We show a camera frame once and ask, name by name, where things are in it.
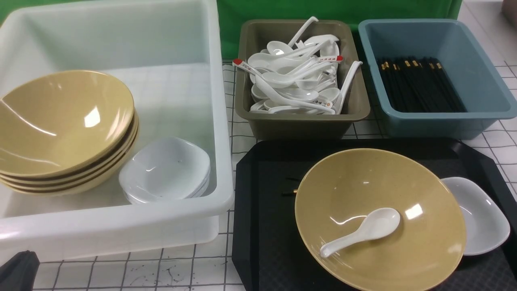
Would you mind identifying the white square side dish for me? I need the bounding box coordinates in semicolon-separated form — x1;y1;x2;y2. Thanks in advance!
441;177;511;256

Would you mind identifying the top stacked tan bowl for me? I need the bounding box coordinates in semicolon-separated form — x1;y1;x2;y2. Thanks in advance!
0;70;135;177

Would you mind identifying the blue chopstick bin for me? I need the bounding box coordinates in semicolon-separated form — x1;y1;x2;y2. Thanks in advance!
358;19;516;139

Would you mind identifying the bundle of black chopsticks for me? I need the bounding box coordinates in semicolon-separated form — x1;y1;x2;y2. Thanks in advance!
376;56;467;114

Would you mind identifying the black serving tray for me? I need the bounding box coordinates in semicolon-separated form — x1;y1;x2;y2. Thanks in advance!
232;138;517;291

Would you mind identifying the green backdrop cloth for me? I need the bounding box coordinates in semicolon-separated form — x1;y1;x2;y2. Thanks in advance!
0;0;464;60

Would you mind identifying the tan noodle bowl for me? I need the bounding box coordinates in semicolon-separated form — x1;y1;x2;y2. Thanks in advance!
295;148;467;291

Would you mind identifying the olive brown spoon bin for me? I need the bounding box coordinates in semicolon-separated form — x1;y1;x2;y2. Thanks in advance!
235;19;370;140

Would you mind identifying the white spoon leaning right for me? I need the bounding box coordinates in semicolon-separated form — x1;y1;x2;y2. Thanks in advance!
332;61;363;115

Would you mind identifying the pile of white spoons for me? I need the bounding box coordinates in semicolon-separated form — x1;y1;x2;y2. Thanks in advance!
246;34;343;115

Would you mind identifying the large white plastic tub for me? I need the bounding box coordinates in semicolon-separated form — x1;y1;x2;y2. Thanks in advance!
1;0;234;263

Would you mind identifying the bottom stacked tan bowl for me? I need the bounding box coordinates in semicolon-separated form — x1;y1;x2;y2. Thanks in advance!
1;133;139;196

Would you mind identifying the white spoon upright handle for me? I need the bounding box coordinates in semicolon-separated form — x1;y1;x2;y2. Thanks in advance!
288;16;319;48

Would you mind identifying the white soup spoon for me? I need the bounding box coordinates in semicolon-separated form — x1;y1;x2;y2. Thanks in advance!
319;208;401;258

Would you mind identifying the stacked tan bowl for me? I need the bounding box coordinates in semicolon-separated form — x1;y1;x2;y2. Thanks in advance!
1;133;139;196
1;123;139;194
1;114;139;185
0;70;135;177

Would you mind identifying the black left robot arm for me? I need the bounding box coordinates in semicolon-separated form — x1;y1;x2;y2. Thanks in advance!
0;250;40;291

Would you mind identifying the white square dish stack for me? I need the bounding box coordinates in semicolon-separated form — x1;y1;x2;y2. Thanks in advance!
118;137;210;205

